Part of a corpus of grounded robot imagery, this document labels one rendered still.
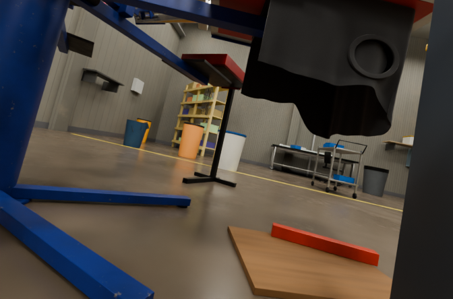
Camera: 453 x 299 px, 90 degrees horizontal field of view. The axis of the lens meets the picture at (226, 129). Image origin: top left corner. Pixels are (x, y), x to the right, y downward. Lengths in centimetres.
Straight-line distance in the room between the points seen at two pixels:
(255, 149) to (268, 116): 134
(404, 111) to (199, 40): 810
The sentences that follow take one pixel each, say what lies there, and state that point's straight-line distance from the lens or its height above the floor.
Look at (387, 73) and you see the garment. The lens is 89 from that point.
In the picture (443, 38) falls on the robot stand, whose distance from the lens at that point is 52.
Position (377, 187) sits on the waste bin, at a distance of 716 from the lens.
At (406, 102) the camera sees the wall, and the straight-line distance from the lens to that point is 1028.
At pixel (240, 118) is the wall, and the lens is 869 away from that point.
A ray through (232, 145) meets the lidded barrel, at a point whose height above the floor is 45.
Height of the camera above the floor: 37
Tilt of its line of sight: 5 degrees up
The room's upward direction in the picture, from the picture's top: 12 degrees clockwise
